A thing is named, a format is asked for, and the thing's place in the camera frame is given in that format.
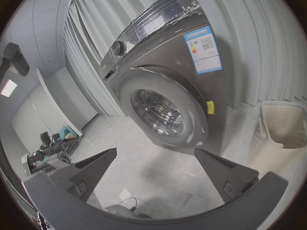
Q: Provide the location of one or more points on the white curtain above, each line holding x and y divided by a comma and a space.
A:
249, 44

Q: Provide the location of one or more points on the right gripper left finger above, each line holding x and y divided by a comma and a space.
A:
94, 170

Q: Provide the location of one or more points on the cream laundry basket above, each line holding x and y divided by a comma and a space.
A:
283, 128

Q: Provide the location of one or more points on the grey washing machine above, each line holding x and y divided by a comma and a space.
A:
168, 85

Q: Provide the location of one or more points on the white floor plate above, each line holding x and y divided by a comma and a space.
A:
124, 193

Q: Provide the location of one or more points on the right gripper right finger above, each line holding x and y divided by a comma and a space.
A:
221, 174

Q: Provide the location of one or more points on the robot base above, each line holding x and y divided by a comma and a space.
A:
120, 211

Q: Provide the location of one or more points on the ceiling light panel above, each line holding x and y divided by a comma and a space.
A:
8, 88

